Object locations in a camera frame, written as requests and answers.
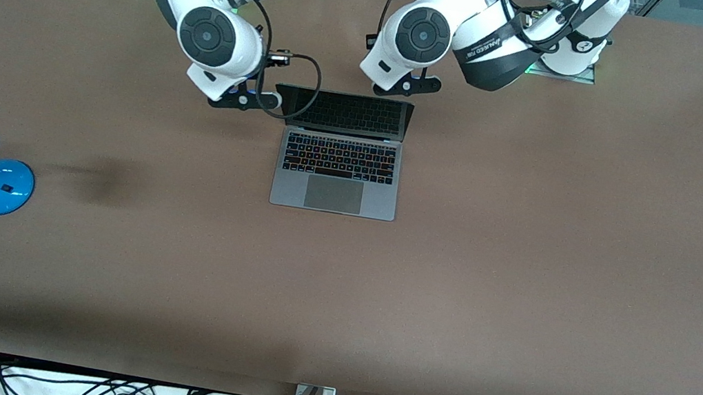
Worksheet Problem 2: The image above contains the grey laptop with black keyboard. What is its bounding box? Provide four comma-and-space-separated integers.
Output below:
258, 82, 416, 224

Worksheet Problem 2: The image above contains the large table cover mat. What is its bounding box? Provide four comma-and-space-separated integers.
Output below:
0, 0, 703, 395

